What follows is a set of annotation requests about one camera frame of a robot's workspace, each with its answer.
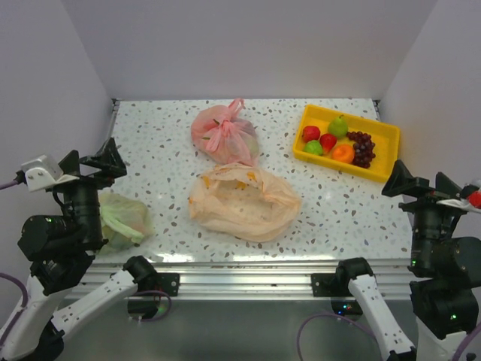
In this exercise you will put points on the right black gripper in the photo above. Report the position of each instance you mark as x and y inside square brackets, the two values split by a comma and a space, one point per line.
[401, 180]

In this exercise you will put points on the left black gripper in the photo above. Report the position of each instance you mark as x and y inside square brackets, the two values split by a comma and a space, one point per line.
[107, 159]

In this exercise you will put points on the dark red grape bunch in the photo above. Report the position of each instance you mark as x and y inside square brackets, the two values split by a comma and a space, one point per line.
[363, 147]

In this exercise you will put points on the orange round fruit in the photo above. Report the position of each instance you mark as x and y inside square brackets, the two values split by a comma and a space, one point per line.
[344, 153]

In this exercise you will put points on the green pear fruit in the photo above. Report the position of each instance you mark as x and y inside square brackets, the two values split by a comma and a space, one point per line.
[338, 127]

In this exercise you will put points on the red strawberry shaped fruit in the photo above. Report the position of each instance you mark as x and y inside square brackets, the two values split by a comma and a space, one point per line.
[327, 142]

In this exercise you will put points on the green round bumpy fruit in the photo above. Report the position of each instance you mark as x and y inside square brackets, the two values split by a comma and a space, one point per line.
[313, 147]

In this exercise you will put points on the red round fruit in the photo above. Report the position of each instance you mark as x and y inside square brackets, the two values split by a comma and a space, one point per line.
[310, 133]

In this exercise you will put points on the orange plastic fruit bag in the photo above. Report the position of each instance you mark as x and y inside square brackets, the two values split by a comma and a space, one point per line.
[244, 201]

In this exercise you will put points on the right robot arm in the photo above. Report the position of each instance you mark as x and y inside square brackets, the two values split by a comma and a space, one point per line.
[446, 270]

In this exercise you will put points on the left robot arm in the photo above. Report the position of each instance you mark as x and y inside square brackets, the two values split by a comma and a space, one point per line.
[61, 248]

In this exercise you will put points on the green plastic fruit bag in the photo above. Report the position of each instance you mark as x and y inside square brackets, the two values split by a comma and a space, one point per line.
[125, 223]

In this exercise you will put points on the pink knotted plastic bag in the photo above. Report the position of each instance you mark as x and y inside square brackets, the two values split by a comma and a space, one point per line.
[220, 133]

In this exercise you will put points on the yellow plastic tray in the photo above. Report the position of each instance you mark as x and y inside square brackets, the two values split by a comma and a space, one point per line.
[386, 138]

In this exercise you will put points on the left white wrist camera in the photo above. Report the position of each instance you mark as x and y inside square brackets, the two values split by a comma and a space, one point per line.
[43, 172]

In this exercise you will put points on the right black base bracket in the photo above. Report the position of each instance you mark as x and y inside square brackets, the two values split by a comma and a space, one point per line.
[324, 285]

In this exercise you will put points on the black base bracket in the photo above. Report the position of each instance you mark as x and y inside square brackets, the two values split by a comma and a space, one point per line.
[324, 285]
[167, 282]

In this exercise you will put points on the left black base bracket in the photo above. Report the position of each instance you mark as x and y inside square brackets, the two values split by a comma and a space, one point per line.
[167, 282]

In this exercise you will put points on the aluminium frame rail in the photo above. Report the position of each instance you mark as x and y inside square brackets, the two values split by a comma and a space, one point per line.
[281, 280]

